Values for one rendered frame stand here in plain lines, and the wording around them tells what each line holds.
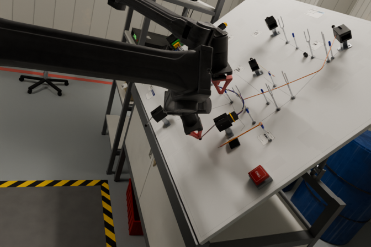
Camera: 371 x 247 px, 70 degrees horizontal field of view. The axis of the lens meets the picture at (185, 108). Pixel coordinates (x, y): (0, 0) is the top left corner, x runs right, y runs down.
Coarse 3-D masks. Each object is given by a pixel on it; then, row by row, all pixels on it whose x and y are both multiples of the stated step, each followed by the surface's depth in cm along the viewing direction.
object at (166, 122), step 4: (156, 108) 126; (160, 108) 125; (152, 112) 125; (156, 112) 124; (160, 112) 123; (164, 112) 124; (152, 116) 123; (156, 116) 124; (160, 116) 124; (164, 116) 125; (156, 120) 125; (160, 120) 126; (164, 120) 128; (168, 124) 130
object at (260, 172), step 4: (256, 168) 86; (260, 168) 86; (252, 172) 86; (256, 172) 86; (260, 172) 85; (264, 172) 84; (252, 176) 85; (256, 176) 85; (260, 176) 84; (264, 176) 83; (268, 176) 83; (256, 180) 84; (260, 180) 83; (256, 184) 83
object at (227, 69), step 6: (216, 54) 80; (222, 54) 80; (216, 60) 82; (222, 60) 82; (216, 66) 83; (222, 66) 83; (228, 66) 84; (216, 72) 82; (222, 72) 82; (228, 72) 82
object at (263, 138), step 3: (264, 132) 98; (267, 132) 97; (270, 132) 97; (261, 135) 98; (264, 135) 97; (270, 135) 96; (258, 138) 98; (261, 138) 97; (264, 138) 96; (267, 138) 96; (273, 138) 94; (261, 141) 96; (264, 141) 96; (267, 141) 95; (264, 144) 95
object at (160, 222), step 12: (156, 168) 132; (156, 180) 130; (144, 192) 144; (156, 192) 128; (144, 204) 142; (156, 204) 127; (168, 204) 114; (144, 216) 140; (156, 216) 125; (168, 216) 113; (156, 228) 124; (168, 228) 112; (156, 240) 122; (168, 240) 111; (180, 240) 101
